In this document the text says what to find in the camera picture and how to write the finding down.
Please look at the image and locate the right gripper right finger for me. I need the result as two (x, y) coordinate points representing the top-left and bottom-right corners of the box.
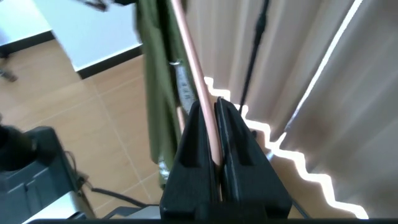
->
(215, 96), (293, 220)

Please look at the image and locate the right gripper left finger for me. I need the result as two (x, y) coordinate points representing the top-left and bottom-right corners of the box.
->
(159, 100), (220, 220)

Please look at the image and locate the pink clothes hanger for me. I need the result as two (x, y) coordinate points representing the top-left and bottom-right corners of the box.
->
(170, 0), (223, 167)

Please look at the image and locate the green printed shirt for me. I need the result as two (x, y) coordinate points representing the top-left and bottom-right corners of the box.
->
(134, 0), (201, 189)

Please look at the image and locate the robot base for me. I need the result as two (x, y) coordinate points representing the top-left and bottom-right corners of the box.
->
(0, 124), (161, 224)

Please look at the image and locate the black clothes rack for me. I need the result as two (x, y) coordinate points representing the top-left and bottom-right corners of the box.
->
(238, 0), (312, 219)

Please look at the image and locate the black cable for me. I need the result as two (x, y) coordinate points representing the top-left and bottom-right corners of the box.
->
(89, 186), (160, 208)

